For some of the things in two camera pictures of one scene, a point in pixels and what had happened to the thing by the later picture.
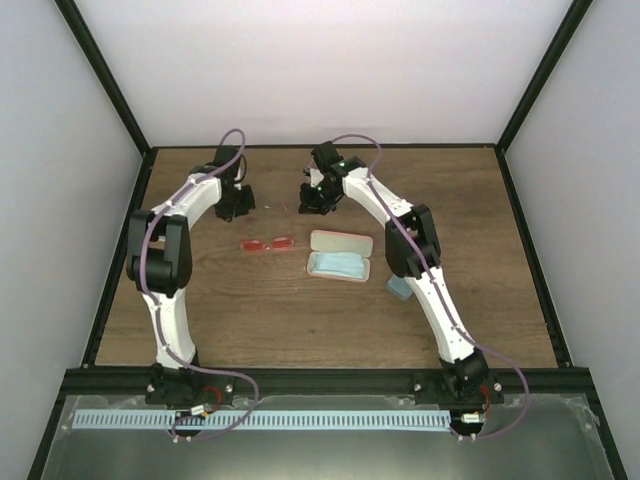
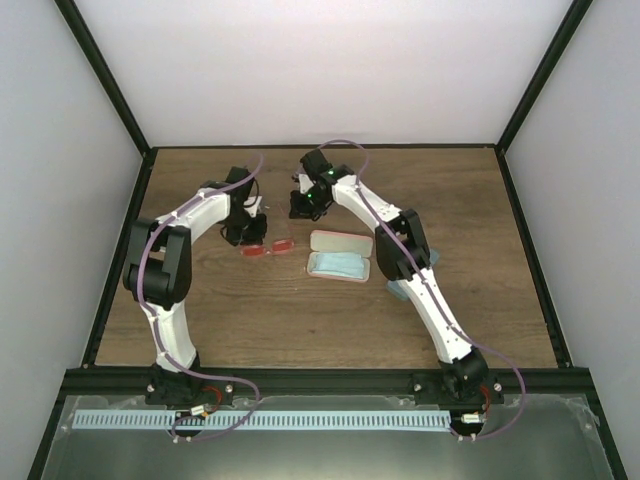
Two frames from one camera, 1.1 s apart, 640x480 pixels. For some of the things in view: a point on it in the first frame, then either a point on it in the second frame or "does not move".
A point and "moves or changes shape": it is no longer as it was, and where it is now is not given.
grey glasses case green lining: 399,287 does not move
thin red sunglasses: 277,243 moves or changes shape
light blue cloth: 344,264 does not move
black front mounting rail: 430,386 does not move
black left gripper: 248,204 to 254,238
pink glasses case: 340,256 does not move
